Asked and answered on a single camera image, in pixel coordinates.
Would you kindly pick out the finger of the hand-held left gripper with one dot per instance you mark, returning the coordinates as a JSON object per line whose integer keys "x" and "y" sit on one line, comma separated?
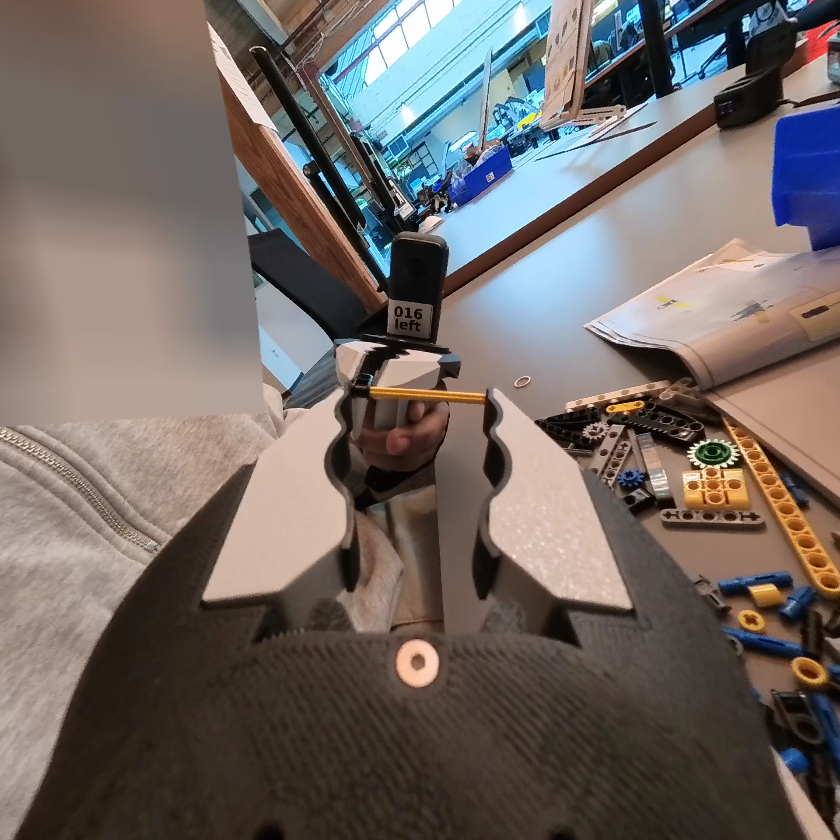
{"x": 351, "y": 364}
{"x": 410, "y": 377}

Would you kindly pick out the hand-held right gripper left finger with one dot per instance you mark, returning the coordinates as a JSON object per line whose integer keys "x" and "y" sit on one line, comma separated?
{"x": 282, "y": 525}

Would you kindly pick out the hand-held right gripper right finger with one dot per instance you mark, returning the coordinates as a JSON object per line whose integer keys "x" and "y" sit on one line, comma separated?
{"x": 551, "y": 525}

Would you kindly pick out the yellow lego axle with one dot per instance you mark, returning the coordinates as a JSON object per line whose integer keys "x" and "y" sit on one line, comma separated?
{"x": 426, "y": 396}

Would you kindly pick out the black lego bush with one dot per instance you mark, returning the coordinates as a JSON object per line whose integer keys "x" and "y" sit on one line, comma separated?
{"x": 361, "y": 387}

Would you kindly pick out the person's left forearm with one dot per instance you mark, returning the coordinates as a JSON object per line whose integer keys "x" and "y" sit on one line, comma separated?
{"x": 305, "y": 418}

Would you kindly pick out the pile of lego beams gears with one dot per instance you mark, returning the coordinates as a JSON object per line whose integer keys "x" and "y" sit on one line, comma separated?
{"x": 663, "y": 420}

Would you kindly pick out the flat grey lego liftarm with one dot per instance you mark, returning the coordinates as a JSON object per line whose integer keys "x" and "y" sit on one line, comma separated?
{"x": 712, "y": 518}

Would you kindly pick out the green lego gear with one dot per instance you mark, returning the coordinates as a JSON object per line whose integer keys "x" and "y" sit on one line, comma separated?
{"x": 697, "y": 453}

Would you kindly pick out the scatter of small lego pins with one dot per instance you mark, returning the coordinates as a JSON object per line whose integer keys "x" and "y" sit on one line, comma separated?
{"x": 754, "y": 579}

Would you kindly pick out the long yellow lego beam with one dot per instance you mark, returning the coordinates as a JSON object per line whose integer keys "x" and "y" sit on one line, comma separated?
{"x": 771, "y": 499}

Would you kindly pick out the lego instruction booklet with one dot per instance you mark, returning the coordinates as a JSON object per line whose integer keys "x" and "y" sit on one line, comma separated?
{"x": 722, "y": 315}

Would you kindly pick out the person's left hand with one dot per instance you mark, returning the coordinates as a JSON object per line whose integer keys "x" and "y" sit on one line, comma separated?
{"x": 410, "y": 443}

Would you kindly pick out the small white dome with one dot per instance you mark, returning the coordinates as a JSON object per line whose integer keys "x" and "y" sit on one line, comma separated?
{"x": 432, "y": 224}

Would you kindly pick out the black office chair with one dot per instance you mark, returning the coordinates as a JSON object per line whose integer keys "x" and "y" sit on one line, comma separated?
{"x": 295, "y": 282}

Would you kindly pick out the small blue parts bin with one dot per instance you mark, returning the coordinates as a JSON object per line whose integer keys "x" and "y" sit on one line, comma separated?
{"x": 485, "y": 174}

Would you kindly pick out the beige trousers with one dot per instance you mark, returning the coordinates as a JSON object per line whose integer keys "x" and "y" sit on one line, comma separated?
{"x": 420, "y": 571}

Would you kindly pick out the black metal pole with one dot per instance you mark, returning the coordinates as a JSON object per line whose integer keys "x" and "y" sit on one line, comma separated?
{"x": 308, "y": 148}

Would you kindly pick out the wooden desk divider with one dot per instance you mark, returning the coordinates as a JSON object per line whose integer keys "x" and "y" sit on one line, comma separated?
{"x": 275, "y": 177}

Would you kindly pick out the grey zip hoodie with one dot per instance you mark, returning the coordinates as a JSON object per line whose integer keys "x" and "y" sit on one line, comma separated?
{"x": 65, "y": 558}

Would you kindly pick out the cardboard display board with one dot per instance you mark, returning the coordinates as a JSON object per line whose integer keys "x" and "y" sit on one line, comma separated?
{"x": 564, "y": 59}

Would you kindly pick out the black steel column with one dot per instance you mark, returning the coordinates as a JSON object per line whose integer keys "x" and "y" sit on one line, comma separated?
{"x": 656, "y": 46}

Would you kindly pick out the black charger block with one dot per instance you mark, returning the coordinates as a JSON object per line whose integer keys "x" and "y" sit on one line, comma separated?
{"x": 748, "y": 98}

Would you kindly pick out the blue plastic bin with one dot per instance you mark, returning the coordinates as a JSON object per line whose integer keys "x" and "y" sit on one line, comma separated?
{"x": 807, "y": 170}

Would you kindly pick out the yellow lego frame block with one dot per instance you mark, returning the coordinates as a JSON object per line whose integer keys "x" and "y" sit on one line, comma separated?
{"x": 715, "y": 489}

